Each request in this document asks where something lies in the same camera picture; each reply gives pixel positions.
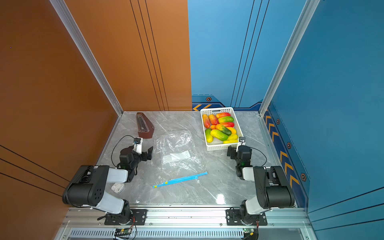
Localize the green yellow mango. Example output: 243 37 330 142
219 116 234 124

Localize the red orange long mango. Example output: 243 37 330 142
216 112 231 119

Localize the right corner aluminium post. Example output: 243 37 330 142
259 0 320 117

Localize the red yellow mango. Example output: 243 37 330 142
209 115 219 126

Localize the small white plastic object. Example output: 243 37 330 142
111 183 125 194

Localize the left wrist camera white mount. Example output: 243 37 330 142
134 138 143 155

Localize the green circuit board right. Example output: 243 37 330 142
243 228 259 237

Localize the clear zip-top bag blue zipper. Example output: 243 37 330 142
155 130 205 174

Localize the white perforated plastic basket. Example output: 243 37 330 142
200 107 244 151

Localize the corner aluminium post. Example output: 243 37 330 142
259 0 320 117
50 0 124 117

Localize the aluminium rail frame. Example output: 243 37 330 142
55 205 317 240

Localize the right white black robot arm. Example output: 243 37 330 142
226 145 295 226

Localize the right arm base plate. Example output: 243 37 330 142
226 208 268 226

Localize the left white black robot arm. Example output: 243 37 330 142
62 146 153 226

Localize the green circuit board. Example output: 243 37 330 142
243 228 259 237
115 228 133 237

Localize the left corner aluminium post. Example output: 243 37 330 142
50 0 124 117

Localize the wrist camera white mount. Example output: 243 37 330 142
134 138 143 155
238 137 246 147

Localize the green circuit board left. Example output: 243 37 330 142
115 228 133 237

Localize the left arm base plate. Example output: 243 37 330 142
104 209 148 226

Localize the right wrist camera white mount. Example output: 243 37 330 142
238 137 246 147

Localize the white paper label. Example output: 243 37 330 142
170 151 191 162

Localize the dark red wooden stand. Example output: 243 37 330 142
136 112 155 139

